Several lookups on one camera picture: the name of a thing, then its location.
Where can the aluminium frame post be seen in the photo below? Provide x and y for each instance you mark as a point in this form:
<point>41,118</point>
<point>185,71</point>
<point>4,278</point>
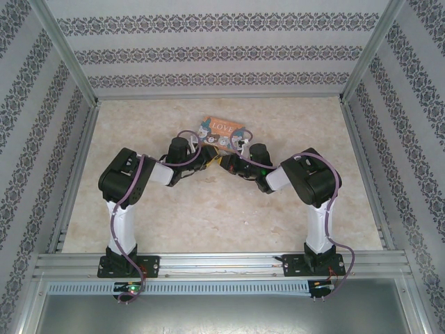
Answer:
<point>372,48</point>
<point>66,52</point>

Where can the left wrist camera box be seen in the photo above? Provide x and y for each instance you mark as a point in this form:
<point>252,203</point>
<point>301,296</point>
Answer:
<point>194,141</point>

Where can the aluminium mounting rail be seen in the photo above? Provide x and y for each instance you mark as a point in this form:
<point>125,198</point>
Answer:
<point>222,266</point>

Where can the orange LOVE tin box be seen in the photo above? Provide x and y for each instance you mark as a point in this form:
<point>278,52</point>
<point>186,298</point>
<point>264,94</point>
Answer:
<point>222,130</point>

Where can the circuit board with green light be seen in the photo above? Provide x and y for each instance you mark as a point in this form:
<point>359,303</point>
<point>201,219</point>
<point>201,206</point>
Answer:
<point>130,287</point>

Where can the circuit board with orange light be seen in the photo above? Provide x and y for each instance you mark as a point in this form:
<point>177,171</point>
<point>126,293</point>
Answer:
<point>321,284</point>

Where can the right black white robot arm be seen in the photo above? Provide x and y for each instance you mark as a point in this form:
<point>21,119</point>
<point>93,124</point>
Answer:
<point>313,181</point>

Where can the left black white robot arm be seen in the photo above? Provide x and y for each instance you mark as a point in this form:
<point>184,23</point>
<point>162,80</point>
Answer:
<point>120,177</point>

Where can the grey metal tray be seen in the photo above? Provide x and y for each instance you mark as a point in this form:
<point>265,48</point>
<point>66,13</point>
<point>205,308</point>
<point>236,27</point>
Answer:
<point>222,313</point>

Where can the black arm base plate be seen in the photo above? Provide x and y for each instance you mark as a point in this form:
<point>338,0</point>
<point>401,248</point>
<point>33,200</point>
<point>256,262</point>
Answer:
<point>292,266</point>
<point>149,266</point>

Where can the aluminium side rail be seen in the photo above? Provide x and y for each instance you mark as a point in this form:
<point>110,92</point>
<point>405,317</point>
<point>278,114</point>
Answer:
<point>368,174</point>
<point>74,177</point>

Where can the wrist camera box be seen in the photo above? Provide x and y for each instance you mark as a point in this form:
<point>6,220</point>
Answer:
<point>245,142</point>
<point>194,141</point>

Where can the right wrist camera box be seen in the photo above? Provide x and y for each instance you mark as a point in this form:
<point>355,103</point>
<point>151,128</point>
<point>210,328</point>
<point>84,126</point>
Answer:
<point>245,142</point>

